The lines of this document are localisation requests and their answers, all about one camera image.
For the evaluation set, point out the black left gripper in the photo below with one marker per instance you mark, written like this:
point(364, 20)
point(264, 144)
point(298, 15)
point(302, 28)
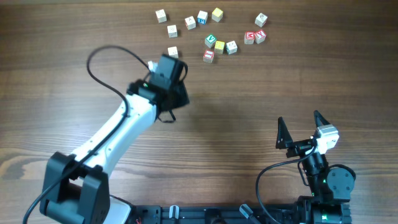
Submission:
point(183, 96)

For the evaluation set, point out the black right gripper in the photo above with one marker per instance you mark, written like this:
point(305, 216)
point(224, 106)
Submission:
point(285, 140)

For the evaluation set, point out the wooden block red side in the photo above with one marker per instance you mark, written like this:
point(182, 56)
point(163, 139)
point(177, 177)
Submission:
point(173, 52)

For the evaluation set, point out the yellow letter K block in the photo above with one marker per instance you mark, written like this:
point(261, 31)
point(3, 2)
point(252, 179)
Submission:
point(219, 47)

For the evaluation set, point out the wooden block hand drawing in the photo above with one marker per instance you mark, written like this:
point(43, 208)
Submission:
point(231, 47)

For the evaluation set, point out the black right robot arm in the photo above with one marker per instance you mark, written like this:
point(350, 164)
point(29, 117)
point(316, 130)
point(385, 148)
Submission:
point(330, 185)

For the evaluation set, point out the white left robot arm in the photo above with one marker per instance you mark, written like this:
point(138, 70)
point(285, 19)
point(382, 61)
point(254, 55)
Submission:
point(76, 187)

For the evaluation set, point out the red letter I block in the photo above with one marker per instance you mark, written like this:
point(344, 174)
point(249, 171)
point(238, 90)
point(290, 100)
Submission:
point(208, 56)

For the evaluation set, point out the wooden block green side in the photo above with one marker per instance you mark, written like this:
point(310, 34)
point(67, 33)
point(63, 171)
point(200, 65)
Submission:
point(172, 31)

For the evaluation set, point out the green letter V block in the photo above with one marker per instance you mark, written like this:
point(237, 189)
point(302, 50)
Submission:
point(210, 40)

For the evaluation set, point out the wooden block red drawing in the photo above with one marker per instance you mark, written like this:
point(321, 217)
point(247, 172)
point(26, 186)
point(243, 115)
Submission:
point(190, 22)

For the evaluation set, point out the plain wooden block far left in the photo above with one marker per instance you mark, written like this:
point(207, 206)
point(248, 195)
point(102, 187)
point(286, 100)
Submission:
point(161, 16)

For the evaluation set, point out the blue letter P block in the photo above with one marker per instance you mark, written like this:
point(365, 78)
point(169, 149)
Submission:
point(202, 17)

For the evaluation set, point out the yellow top wooden block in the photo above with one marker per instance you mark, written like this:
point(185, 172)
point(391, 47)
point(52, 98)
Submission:
point(217, 14)

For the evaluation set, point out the red letter M block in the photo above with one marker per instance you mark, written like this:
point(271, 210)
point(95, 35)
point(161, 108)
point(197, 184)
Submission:
point(249, 37)

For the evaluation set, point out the red letter Y block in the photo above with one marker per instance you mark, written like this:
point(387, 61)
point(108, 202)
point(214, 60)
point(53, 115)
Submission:
point(260, 36)

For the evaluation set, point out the wooden block red number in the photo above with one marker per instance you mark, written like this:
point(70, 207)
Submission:
point(261, 19)

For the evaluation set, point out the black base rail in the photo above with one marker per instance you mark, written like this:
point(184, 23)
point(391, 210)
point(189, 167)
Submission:
point(281, 213)

